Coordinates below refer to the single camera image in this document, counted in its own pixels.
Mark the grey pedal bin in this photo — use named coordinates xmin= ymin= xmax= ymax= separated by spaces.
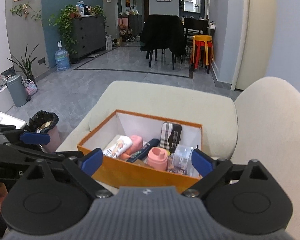
xmin=6 ymin=74 xmax=32 ymax=107

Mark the small potted ivy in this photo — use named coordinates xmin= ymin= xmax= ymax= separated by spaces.
xmin=91 ymin=5 xmax=105 ymax=17

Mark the wall ivy vine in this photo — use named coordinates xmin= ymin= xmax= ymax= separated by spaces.
xmin=10 ymin=3 xmax=43 ymax=27

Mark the beige sofa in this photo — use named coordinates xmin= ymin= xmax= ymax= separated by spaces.
xmin=55 ymin=76 xmax=300 ymax=240

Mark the plaid glasses case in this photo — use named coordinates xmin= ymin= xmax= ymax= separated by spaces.
xmin=161 ymin=121 xmax=182 ymax=153

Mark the grey drawer cabinet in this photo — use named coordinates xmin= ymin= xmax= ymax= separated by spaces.
xmin=71 ymin=15 xmax=107 ymax=58

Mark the woven pink basket bag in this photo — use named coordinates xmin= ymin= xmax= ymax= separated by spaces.
xmin=24 ymin=79 xmax=38 ymax=96

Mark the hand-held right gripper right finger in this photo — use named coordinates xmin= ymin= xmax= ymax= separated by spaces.
xmin=183 ymin=149 xmax=275 ymax=197

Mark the clear plastic cotton box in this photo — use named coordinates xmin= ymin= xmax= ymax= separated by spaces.
xmin=168 ymin=144 xmax=193 ymax=175

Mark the long-leaf potted plant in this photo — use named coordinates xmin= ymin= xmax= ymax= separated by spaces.
xmin=7 ymin=44 xmax=40 ymax=80

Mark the white hand cream tube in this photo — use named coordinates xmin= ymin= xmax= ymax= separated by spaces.
xmin=102 ymin=135 xmax=133 ymax=158

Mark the pink trash bin black bag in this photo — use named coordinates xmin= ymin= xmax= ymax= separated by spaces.
xmin=29 ymin=110 xmax=61 ymax=153

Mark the black dining chair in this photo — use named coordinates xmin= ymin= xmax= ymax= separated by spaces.
xmin=184 ymin=17 xmax=209 ymax=48

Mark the orange cardboard box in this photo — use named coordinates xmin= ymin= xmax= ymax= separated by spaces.
xmin=77 ymin=109 xmax=203 ymax=194

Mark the pink lidded cup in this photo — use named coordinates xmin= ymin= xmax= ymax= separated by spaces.
xmin=147 ymin=147 xmax=168 ymax=172

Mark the pink spray bottle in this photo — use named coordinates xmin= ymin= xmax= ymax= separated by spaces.
xmin=120 ymin=135 xmax=143 ymax=160

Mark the large trailing ivy plant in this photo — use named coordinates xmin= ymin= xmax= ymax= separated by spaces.
xmin=49 ymin=4 xmax=78 ymax=54

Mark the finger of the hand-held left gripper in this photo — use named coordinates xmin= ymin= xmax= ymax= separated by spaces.
xmin=0 ymin=124 xmax=51 ymax=145
xmin=4 ymin=144 xmax=84 ymax=162

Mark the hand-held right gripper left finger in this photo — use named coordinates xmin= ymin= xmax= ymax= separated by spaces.
xmin=12 ymin=148 xmax=112 ymax=198

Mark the dark shampoo bottle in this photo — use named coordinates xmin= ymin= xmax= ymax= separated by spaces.
xmin=126 ymin=138 xmax=160 ymax=163

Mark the orange plastic stool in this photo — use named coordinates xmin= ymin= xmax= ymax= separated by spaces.
xmin=191 ymin=35 xmax=215 ymax=74

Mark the red plastic stool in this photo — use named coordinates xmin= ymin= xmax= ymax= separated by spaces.
xmin=190 ymin=41 xmax=213 ymax=71

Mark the wall mirror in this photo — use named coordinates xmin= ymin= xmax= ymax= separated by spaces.
xmin=184 ymin=0 xmax=202 ymax=13

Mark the chair with black jacket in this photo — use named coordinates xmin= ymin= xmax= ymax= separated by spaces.
xmin=140 ymin=14 xmax=187 ymax=70

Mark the blue water jug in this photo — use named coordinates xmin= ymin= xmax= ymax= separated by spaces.
xmin=55 ymin=41 xmax=71 ymax=71

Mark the marble top table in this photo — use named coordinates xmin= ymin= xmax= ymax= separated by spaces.
xmin=0 ymin=109 xmax=27 ymax=130

